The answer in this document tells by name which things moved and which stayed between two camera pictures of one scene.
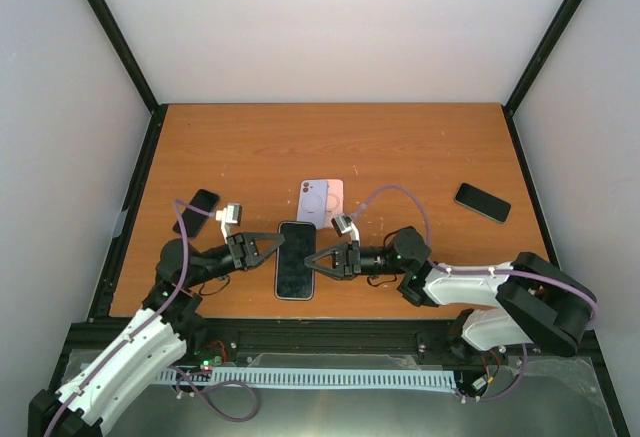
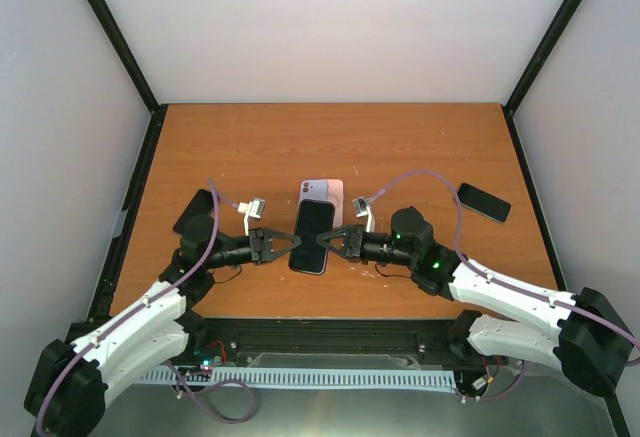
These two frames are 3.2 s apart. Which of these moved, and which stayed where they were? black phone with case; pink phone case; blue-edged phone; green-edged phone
Moved: black phone with case
Stayed: blue-edged phone; green-edged phone; pink phone case
